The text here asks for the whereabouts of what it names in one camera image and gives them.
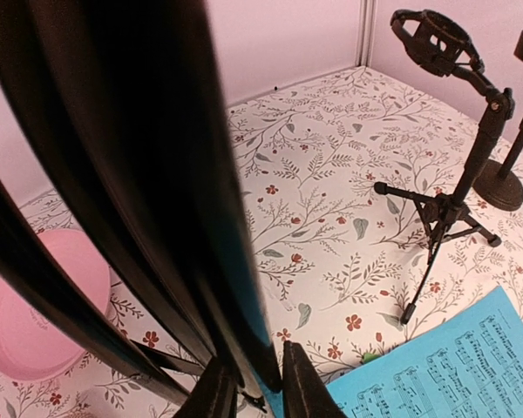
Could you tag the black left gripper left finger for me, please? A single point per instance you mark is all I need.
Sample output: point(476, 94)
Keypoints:
point(214, 395)

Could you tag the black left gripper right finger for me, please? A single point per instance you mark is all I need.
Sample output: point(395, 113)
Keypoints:
point(304, 394)

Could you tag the blue sheet music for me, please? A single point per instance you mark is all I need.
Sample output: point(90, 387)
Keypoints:
point(458, 362)

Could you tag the black music stand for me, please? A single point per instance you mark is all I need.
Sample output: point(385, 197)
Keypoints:
point(122, 105)

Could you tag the green sheet music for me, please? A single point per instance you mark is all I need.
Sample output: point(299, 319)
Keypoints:
point(368, 357)

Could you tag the aluminium right corner post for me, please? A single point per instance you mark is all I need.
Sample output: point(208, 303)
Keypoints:
point(367, 17)

